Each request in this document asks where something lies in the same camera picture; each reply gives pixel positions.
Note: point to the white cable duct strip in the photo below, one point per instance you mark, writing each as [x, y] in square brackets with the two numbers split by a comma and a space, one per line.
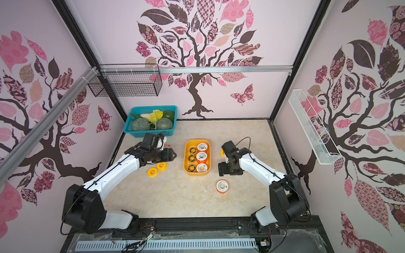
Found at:
[163, 245]

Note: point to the white wire wall shelf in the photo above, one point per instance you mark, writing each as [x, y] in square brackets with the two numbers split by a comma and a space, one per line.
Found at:
[307, 111]

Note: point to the green round melon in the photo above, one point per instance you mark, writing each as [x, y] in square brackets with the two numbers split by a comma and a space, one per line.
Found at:
[164, 124]
[140, 124]

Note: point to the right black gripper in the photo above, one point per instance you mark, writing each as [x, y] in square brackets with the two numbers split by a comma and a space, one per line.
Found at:
[226, 169]

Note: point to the black yellow tape roll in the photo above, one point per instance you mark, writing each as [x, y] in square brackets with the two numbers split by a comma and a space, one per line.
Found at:
[191, 168]
[192, 158]
[193, 150]

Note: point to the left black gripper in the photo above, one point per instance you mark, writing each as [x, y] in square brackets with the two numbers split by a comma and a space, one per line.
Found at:
[166, 155]

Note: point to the teal plastic basket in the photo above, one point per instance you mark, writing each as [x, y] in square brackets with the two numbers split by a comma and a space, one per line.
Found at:
[137, 111]

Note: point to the yellow plastic storage box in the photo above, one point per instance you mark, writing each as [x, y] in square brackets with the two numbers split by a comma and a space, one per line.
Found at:
[194, 143]

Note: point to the orange white tape roll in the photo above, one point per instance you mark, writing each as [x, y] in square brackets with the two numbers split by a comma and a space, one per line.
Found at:
[203, 147]
[222, 186]
[202, 167]
[202, 157]

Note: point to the green round melon left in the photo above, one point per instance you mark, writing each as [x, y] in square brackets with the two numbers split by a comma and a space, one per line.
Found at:
[140, 124]

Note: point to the yellow white cabbage toy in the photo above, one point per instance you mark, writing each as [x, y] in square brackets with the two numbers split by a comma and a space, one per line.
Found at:
[153, 117]

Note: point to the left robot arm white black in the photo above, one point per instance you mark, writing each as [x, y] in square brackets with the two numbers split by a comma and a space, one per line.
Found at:
[83, 206]

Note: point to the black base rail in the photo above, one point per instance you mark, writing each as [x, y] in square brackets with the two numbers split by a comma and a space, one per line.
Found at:
[298, 237]

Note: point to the green round melon right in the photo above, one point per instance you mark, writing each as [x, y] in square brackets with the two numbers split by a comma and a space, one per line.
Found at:
[164, 124]

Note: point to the dark green avocado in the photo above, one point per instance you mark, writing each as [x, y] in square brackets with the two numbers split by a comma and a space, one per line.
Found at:
[168, 114]

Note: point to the black wire wall basket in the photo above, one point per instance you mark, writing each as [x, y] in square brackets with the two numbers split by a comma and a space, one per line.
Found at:
[127, 80]

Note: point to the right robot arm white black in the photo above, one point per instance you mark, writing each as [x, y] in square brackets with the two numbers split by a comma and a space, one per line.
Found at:
[287, 198]

